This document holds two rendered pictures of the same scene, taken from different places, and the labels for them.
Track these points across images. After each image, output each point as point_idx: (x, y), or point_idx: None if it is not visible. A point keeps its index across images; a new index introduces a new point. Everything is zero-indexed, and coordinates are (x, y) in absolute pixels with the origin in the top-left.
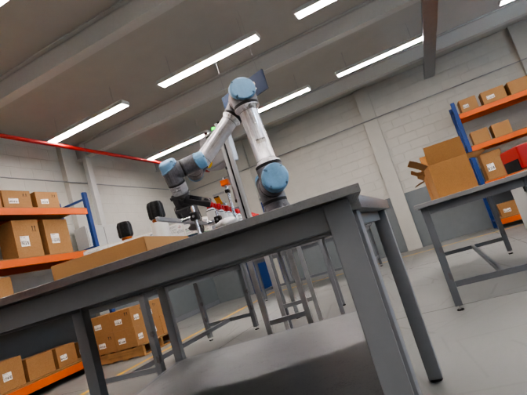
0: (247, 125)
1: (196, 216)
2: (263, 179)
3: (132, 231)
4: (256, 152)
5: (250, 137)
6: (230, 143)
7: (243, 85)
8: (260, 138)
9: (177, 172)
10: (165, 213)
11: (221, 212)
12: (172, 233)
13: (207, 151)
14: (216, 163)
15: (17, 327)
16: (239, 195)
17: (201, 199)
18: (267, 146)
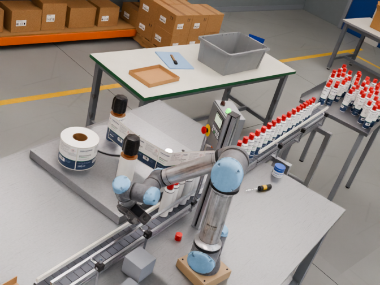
0: (209, 205)
1: (98, 271)
2: (188, 258)
3: (125, 110)
4: (201, 229)
5: (205, 215)
6: (235, 136)
7: (227, 177)
8: (211, 226)
9: (124, 197)
10: (137, 152)
11: (187, 182)
12: (149, 150)
13: (173, 178)
14: (210, 142)
15: None
16: (207, 188)
17: (141, 216)
18: (214, 235)
